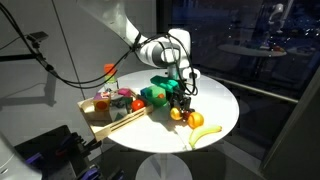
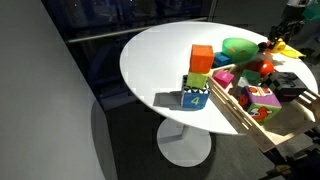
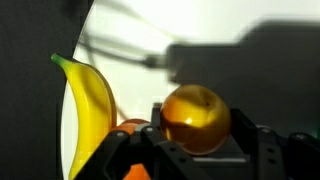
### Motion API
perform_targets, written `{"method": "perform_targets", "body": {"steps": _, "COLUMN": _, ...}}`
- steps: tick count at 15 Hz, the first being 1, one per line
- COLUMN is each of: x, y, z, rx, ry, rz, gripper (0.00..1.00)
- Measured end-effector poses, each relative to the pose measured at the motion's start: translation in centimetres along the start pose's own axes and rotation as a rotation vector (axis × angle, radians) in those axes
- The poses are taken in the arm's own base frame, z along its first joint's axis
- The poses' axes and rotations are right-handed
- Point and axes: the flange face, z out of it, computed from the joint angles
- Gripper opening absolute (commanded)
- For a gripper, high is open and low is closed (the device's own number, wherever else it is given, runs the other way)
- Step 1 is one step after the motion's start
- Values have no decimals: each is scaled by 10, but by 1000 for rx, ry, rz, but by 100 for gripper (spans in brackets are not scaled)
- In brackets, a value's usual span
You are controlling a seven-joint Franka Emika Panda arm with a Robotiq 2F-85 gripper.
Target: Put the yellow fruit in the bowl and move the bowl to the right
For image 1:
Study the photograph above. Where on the light green toy block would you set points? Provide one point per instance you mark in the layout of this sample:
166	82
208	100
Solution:
111	79

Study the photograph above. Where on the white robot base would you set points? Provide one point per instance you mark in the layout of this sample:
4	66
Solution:
11	163

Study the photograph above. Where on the small orange toy piece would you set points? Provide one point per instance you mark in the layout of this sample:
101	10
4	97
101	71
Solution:
161	96

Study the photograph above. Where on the orange toy fruit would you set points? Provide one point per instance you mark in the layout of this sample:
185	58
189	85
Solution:
196	120

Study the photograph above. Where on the orange toy block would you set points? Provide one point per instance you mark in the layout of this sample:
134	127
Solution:
109	69

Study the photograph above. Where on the metal window railing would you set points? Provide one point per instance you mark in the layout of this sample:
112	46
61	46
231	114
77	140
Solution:
253	88

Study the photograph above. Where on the blue clamp with orange tip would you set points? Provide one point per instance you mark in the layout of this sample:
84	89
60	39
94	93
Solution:
66	145

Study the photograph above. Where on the green plastic bowl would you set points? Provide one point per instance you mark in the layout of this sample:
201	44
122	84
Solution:
155	98

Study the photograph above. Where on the white block with teal triangle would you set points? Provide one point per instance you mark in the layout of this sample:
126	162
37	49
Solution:
118	114

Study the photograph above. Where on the yellow toy banana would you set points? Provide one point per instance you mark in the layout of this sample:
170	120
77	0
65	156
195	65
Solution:
203	133

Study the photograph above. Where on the dark red toy plum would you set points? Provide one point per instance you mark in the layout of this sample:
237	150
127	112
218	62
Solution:
186	115

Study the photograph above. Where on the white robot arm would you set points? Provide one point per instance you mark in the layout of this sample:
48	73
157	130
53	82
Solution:
110	13

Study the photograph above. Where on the white table pedestal base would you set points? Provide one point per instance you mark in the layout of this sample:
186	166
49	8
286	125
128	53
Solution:
163	168

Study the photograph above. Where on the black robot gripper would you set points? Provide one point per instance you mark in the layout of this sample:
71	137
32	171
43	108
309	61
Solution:
181	89

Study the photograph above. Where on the black side camera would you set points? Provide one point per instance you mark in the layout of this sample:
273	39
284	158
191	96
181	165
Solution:
38	36

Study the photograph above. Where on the black clamp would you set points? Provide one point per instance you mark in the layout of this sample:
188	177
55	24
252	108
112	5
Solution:
90	144

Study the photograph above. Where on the black equipment cart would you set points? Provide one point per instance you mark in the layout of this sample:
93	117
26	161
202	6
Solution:
50	140

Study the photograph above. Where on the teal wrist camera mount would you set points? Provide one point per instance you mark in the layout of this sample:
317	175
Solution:
165	83

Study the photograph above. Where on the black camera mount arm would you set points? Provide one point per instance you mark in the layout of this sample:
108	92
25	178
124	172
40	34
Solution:
20	57

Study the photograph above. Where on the blue toy block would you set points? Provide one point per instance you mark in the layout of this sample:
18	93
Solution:
143	92

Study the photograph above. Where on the red toy ball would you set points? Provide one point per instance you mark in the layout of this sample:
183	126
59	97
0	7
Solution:
137	105

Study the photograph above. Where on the wooden toy tray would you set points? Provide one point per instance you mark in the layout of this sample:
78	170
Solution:
100	128

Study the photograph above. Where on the pink toy block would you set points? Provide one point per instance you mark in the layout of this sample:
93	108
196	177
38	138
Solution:
124	92

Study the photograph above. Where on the wooden shape sorter cube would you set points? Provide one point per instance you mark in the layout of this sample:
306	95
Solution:
101	103

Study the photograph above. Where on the dark green toy block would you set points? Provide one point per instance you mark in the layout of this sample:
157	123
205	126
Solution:
128	100

